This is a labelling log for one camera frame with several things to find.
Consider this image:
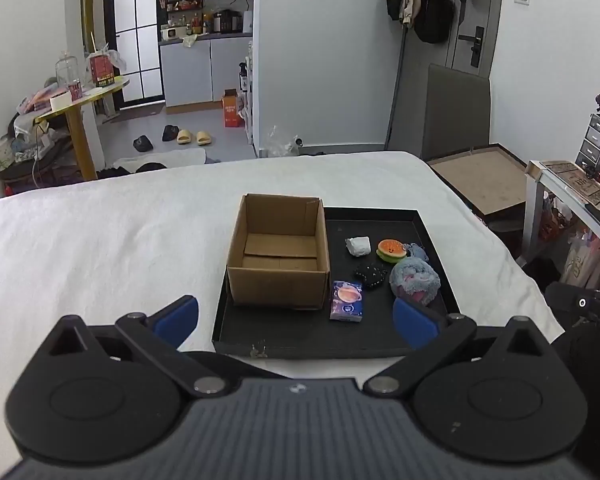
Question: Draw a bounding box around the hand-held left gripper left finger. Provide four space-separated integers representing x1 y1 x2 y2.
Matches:
49 295 227 399

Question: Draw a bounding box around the grey leaning board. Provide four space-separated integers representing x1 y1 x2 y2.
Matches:
422 63 491 161

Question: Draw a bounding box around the burger squishy toy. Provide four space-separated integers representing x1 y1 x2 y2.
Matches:
376 239 408 264

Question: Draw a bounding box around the black framed glass door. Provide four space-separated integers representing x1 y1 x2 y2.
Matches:
104 0 164 111

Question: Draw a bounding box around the pile of clutter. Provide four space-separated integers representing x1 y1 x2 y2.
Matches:
0 77 78 188

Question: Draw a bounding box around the black door lock handle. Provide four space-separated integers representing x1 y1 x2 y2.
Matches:
458 25 486 68

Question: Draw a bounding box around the white tote bag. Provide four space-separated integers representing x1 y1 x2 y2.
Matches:
559 236 600 292

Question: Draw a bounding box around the clear plastic wrap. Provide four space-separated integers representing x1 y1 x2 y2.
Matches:
265 125 304 157

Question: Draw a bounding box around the white desk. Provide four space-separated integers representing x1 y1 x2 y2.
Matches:
515 160 600 271

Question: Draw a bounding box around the white floor mat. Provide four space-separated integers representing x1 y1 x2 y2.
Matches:
112 146 209 168

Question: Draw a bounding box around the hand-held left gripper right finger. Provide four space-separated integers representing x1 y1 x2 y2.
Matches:
362 298 552 397

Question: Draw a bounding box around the glass jar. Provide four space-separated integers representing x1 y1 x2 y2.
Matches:
55 52 81 92

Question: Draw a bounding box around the blue tissue packet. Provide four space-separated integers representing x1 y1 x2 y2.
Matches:
329 280 365 323

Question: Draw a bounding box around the brown door mat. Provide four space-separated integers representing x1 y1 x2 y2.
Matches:
111 104 166 122

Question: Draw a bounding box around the yellow round table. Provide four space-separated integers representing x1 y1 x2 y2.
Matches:
35 76 131 182

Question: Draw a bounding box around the black spotted scrunchie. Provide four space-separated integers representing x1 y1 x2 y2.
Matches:
354 261 387 291

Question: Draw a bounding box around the red box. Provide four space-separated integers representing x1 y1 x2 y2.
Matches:
87 52 117 87

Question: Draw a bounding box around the black hanging bag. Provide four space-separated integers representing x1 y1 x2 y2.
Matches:
413 0 468 44

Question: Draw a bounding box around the orange carton box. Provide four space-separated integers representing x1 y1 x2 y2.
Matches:
222 89 242 128

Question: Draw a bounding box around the grey door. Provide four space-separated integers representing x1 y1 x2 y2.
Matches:
446 0 505 81

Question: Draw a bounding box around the grey pink plush toy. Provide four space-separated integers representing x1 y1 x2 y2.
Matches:
389 257 441 307

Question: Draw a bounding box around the white kitchen cabinet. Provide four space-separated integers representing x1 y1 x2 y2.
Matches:
159 35 255 109

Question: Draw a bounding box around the framed brown board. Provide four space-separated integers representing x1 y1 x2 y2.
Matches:
426 143 529 224

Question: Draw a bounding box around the black tray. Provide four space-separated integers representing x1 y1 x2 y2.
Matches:
211 206 462 360

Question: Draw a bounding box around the brown cardboard box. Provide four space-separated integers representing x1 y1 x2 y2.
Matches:
226 193 331 311

